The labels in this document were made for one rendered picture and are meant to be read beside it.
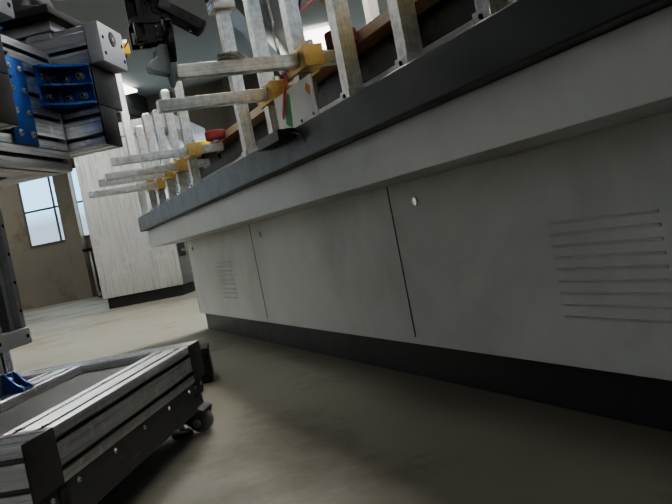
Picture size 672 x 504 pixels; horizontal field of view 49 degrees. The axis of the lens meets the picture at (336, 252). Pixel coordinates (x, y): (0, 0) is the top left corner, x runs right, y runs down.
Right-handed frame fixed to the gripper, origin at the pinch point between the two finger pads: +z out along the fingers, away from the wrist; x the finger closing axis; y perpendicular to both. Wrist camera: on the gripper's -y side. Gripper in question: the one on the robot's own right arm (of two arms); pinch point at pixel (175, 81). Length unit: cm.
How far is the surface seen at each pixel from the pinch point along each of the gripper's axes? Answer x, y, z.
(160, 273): -677, -106, 53
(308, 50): 5.1, -30.6, -2.9
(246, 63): 1.6, -16.4, -2.2
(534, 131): 75, -32, 30
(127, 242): -691, -80, 12
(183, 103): -23.4, -6.7, 0.1
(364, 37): 4.4, -45.9, -5.0
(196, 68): 1.6, -4.8, -2.1
